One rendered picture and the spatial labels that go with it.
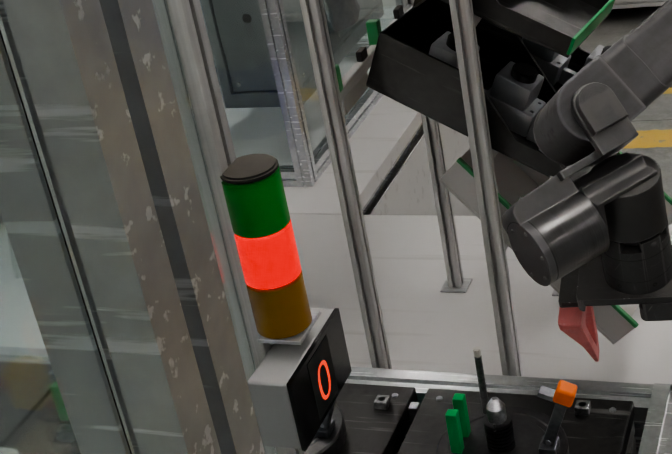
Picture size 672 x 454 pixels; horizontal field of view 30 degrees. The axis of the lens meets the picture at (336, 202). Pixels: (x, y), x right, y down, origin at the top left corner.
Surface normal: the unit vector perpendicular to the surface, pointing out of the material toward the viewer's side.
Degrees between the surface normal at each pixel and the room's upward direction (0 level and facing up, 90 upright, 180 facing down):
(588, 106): 52
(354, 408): 0
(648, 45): 46
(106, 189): 90
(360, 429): 0
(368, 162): 0
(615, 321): 90
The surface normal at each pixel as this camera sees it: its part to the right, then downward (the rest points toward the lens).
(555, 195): 0.14, -0.25
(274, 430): -0.34, 0.47
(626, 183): -0.26, -0.77
